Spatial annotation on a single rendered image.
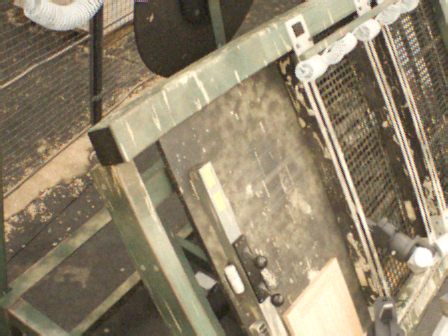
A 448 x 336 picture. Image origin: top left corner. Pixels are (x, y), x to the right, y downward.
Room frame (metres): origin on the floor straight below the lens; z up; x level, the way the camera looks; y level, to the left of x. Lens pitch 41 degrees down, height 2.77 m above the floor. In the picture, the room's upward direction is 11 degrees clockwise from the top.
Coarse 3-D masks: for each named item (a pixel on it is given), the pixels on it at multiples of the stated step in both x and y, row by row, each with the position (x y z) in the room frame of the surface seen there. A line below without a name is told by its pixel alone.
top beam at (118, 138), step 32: (320, 0) 2.03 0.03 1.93; (352, 0) 2.21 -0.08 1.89; (256, 32) 1.71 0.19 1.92; (192, 64) 1.52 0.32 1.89; (224, 64) 1.51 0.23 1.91; (256, 64) 1.61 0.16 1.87; (160, 96) 1.28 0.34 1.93; (192, 96) 1.36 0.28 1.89; (96, 128) 1.15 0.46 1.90; (128, 128) 1.16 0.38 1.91; (160, 128) 1.23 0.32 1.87; (128, 160) 1.11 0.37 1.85
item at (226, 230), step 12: (204, 168) 1.34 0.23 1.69; (204, 180) 1.32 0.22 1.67; (216, 180) 1.35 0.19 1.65; (204, 192) 1.31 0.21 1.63; (204, 204) 1.31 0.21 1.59; (216, 204) 1.31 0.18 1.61; (228, 204) 1.34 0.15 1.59; (216, 216) 1.30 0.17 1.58; (228, 216) 1.32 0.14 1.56; (216, 228) 1.29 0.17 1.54; (228, 228) 1.30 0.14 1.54; (228, 240) 1.28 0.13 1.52; (228, 252) 1.28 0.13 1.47; (240, 264) 1.26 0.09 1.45; (240, 276) 1.26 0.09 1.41; (252, 300) 1.24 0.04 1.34; (264, 312) 1.23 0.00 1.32; (276, 312) 1.26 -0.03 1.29; (276, 324) 1.24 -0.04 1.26
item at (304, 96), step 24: (288, 24) 1.81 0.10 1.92; (336, 48) 1.78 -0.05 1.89; (288, 72) 1.81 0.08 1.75; (312, 72) 1.79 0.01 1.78; (312, 96) 1.80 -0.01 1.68; (312, 120) 1.76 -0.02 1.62; (312, 144) 1.75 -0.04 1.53; (336, 144) 1.78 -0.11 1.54; (336, 168) 1.72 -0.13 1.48; (336, 192) 1.71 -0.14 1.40; (336, 216) 1.70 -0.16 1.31; (360, 216) 1.71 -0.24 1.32; (360, 240) 1.66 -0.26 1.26; (360, 264) 1.65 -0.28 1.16; (384, 288) 1.64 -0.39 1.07
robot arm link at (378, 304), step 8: (384, 296) 1.11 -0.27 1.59; (376, 304) 1.09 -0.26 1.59; (392, 304) 1.09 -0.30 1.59; (376, 312) 1.07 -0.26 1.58; (392, 312) 1.07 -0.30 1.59; (376, 320) 1.05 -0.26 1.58; (392, 320) 1.05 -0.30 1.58; (368, 328) 1.08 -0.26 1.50; (376, 328) 1.02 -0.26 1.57; (384, 328) 1.03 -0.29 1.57; (392, 328) 1.03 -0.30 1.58; (400, 328) 1.08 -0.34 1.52
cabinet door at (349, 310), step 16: (320, 272) 1.52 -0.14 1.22; (336, 272) 1.56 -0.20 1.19; (320, 288) 1.47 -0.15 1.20; (336, 288) 1.52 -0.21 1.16; (304, 304) 1.38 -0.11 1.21; (320, 304) 1.43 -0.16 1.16; (336, 304) 1.49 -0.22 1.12; (352, 304) 1.54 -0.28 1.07; (288, 320) 1.30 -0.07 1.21; (304, 320) 1.35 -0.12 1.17; (320, 320) 1.40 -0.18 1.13; (336, 320) 1.45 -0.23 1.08; (352, 320) 1.51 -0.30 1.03
